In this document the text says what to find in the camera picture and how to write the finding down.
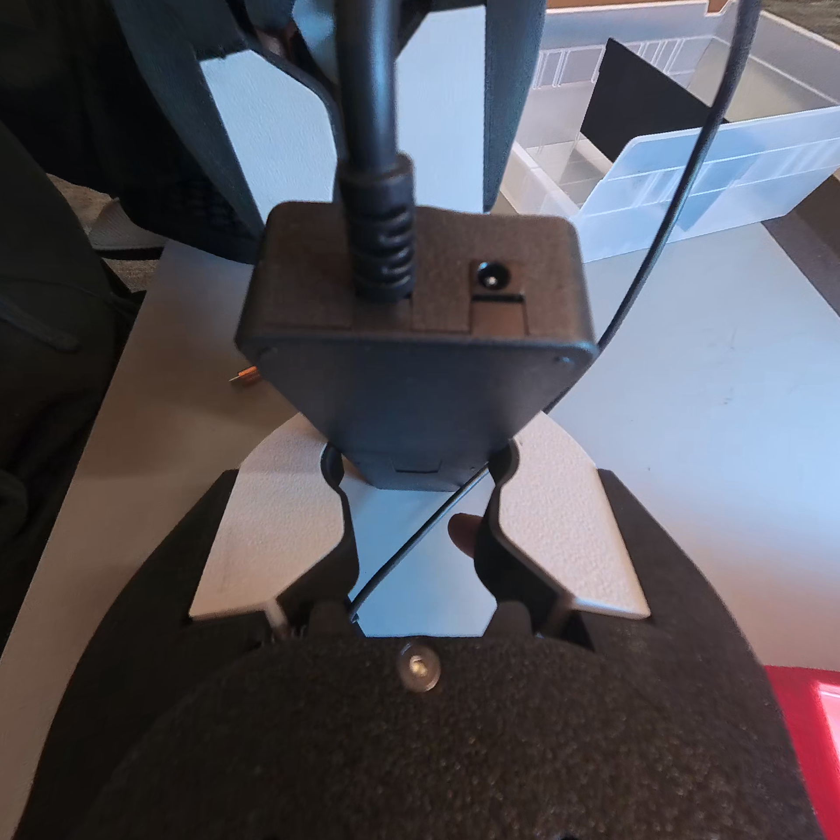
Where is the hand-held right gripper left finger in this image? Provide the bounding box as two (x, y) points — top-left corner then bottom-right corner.
(189, 415), (361, 639)

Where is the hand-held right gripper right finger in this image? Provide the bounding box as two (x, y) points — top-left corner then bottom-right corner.
(474, 410), (652, 636)

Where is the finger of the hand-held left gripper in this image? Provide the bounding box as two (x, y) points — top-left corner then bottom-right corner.
(392, 3), (490, 212)
(199, 36), (347, 223)

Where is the black usb hub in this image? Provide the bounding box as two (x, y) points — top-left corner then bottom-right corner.
(235, 200), (599, 493)

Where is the red plastic bin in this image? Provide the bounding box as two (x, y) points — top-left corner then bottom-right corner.
(763, 665), (840, 818)

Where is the clear plastic bin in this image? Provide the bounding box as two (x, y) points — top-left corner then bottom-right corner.
(508, 0), (840, 265)

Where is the person's left forearm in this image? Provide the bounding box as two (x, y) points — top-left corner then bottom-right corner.
(0, 0), (172, 198)

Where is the black bin divider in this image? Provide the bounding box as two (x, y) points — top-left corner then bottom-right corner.
(581, 38), (731, 165)

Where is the black cable with orange plugs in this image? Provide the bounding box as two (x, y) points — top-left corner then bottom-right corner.
(230, 0), (763, 623)

